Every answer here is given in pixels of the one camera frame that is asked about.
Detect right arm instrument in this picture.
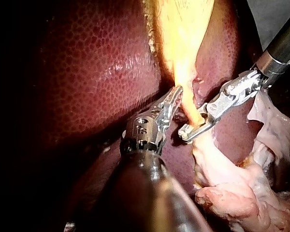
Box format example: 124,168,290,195
206,50,290,122

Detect left arm instrument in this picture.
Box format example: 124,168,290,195
119,106,171,156

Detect left arm instrument jaw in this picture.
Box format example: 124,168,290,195
163,96,183,123
157,86,184,110

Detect right arm instrument jaw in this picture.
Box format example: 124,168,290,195
197,103,210,119
187,119,217,143

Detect gallbladder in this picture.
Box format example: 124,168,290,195
144,0,223,102

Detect pale fatty tissue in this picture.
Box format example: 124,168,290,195
191,93,290,232

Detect dark red liver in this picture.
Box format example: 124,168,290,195
21,0,265,232

